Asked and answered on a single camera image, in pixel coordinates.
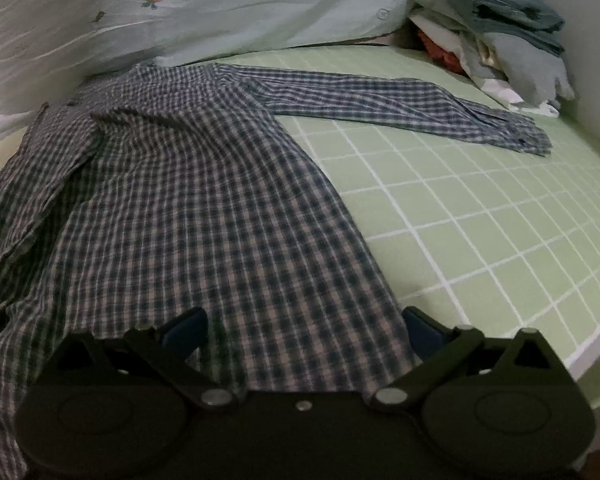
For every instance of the pile of folded clothes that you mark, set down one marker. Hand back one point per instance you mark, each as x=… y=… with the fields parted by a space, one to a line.
x=455 y=30

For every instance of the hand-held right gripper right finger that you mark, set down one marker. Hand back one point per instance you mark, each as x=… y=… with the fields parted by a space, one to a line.
x=421 y=335

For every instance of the teal folded cloth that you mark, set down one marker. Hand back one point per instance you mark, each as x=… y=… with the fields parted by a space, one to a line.
x=495 y=0

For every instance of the blue checked shirt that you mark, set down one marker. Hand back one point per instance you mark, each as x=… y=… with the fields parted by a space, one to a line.
x=205 y=200

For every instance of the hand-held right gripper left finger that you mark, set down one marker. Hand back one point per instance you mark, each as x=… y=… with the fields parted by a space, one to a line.
x=186 y=334

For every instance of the red cloth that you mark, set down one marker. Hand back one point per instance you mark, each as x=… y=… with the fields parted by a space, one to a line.
x=437 y=50

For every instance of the light blue cloth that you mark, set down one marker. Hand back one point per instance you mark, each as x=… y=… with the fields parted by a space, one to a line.
x=530 y=70

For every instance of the pale blue carrot-print quilt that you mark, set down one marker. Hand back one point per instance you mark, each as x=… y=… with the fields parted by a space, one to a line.
x=255 y=10

